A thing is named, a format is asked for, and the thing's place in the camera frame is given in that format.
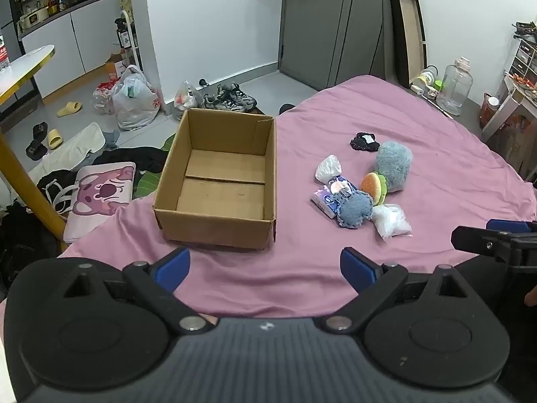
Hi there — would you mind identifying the green cartoon floor rug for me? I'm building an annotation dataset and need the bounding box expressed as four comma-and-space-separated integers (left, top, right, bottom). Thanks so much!
133, 133, 178, 199

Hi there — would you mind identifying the burger plush toy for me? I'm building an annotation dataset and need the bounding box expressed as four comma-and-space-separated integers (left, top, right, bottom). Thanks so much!
361, 171, 389, 207

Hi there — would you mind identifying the blue white tissue pack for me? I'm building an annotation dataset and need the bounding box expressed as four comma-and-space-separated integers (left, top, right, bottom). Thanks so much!
310, 176, 360, 219

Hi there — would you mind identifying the black spray bottle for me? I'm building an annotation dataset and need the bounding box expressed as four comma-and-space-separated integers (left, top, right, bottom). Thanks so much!
114, 18, 131, 50

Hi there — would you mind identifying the yellow table leg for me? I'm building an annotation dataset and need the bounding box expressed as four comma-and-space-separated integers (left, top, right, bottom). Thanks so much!
0, 129, 70, 253

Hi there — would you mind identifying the white floor towel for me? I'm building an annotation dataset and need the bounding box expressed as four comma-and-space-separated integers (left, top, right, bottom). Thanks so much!
29, 123, 105, 178

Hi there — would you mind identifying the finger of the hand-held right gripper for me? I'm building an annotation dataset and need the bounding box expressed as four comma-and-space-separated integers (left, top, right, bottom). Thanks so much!
451, 226, 523, 263
487, 219, 537, 236

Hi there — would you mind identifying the grey wardrobe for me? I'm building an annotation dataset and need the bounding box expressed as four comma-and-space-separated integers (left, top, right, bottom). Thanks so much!
279, 0, 407, 91

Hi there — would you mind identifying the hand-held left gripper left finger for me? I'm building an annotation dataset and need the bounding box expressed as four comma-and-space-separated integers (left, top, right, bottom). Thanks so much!
59, 247, 212, 337

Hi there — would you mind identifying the small drawer organizer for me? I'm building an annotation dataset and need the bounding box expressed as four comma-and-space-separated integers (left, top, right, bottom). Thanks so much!
507, 37, 537, 90

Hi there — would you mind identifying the grey fluffy plush ball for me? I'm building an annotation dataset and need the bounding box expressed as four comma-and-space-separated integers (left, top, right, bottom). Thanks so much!
375, 140, 413, 194

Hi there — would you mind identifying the black framed board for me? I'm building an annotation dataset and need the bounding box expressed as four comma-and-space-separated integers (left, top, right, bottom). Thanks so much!
388, 0, 428, 90

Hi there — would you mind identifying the light wooden side desk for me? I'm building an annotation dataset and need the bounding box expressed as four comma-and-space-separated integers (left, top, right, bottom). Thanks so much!
482, 75, 537, 179

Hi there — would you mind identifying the grey sneaker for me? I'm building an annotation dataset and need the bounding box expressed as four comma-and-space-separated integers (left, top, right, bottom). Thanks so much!
218, 83, 258, 110

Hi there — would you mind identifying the clear bag with red contents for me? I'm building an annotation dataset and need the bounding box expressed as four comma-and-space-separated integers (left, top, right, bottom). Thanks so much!
92, 82, 116, 117

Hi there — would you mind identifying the small blue knitted plush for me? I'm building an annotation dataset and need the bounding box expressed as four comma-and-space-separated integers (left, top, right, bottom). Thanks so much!
336, 190, 374, 230

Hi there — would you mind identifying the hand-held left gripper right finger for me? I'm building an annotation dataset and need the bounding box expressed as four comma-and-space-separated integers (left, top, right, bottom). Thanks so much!
324, 247, 471, 337

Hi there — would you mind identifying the pink bed sheet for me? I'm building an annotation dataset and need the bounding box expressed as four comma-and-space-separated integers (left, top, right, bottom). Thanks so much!
56, 75, 537, 320

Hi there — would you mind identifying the pink bear cushion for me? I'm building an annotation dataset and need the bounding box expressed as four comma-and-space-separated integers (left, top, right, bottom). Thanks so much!
63, 162, 137, 244

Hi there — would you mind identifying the black bag with white straps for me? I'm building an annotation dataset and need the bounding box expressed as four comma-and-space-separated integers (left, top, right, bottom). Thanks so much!
37, 170, 79, 220

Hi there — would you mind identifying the black clothing pile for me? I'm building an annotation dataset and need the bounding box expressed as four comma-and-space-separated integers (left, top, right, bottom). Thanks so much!
93, 146, 169, 176

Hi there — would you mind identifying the white table with yellow edge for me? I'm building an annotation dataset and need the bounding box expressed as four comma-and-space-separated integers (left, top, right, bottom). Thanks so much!
0, 44, 56, 106

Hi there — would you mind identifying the white metal rack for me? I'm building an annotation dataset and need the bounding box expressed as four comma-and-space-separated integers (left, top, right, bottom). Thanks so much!
120, 7, 144, 73

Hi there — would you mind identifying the white floor cabinet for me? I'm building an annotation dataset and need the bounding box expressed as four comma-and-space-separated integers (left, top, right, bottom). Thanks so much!
20, 0, 136, 98

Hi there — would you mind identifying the cardboard box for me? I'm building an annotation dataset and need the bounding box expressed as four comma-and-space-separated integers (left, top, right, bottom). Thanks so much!
153, 108, 278, 251

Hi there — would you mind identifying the black cloth with white label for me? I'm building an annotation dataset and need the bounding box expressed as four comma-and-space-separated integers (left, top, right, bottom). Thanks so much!
350, 132, 381, 153

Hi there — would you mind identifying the small cardboard carton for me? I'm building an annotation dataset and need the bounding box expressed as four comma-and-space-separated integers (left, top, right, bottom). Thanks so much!
105, 52, 127, 83

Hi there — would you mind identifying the small clear bag with red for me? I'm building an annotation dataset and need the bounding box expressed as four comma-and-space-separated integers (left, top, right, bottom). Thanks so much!
174, 81, 204, 112

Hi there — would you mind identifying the white rice cooker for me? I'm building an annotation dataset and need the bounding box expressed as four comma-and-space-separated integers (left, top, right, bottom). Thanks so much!
19, 7, 49, 31

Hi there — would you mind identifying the large clear water jug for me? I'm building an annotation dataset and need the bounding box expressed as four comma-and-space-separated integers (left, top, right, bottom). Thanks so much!
436, 56, 474, 117

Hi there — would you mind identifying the large white shopping bag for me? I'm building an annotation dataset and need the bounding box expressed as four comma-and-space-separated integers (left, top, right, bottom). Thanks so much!
111, 65, 162, 131

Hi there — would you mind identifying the white jar with yellow label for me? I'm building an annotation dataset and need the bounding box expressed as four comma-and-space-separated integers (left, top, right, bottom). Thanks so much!
413, 66, 437, 87

